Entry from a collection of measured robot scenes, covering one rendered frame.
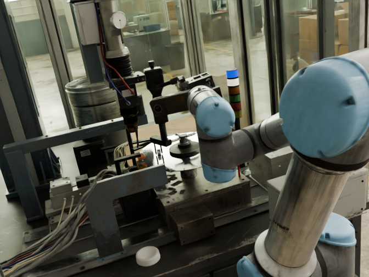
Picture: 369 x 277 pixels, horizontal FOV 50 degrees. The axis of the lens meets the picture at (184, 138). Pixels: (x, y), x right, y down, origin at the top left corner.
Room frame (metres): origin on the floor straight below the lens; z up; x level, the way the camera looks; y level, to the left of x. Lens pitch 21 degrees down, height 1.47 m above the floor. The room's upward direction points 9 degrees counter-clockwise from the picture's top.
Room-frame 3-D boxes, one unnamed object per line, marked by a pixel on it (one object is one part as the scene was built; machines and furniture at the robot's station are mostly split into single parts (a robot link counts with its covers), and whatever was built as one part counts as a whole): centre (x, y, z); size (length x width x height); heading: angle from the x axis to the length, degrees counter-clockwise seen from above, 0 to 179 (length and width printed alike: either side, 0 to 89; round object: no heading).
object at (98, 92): (1.95, 0.39, 0.93); 0.31 x 0.31 x 0.36
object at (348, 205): (1.03, -0.37, 0.82); 0.28 x 0.11 x 0.15; 106
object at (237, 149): (0.80, -0.08, 1.11); 0.11 x 0.08 x 0.11; 117
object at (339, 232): (0.69, -0.26, 0.91); 0.13 x 0.12 x 0.14; 117
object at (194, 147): (1.26, 0.00, 0.96); 0.11 x 0.11 x 0.03
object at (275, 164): (1.30, -0.33, 0.82); 0.18 x 0.18 x 0.15; 16
